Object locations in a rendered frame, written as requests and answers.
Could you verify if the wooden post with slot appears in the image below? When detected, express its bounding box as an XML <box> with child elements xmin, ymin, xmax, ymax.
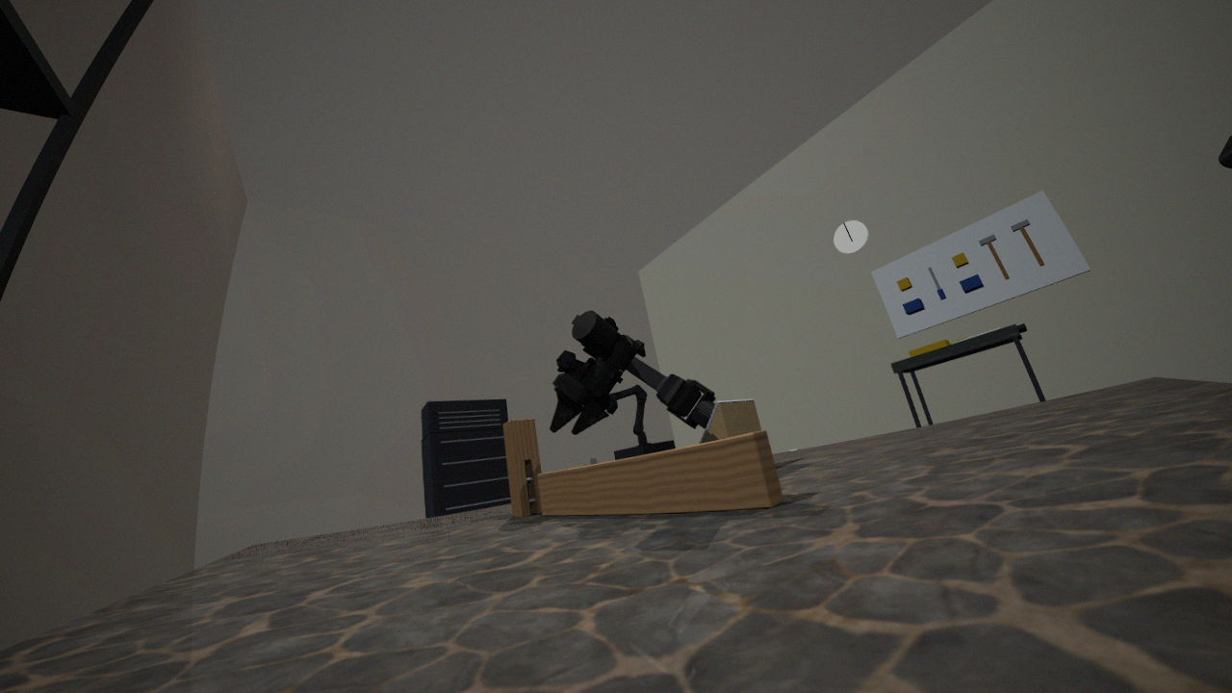
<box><xmin>503</xmin><ymin>419</ymin><xmax>543</xmax><ymax>517</ymax></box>

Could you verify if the wooden side rail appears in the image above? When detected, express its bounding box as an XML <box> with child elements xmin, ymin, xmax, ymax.
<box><xmin>537</xmin><ymin>430</ymin><xmax>784</xmax><ymax>515</ymax></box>

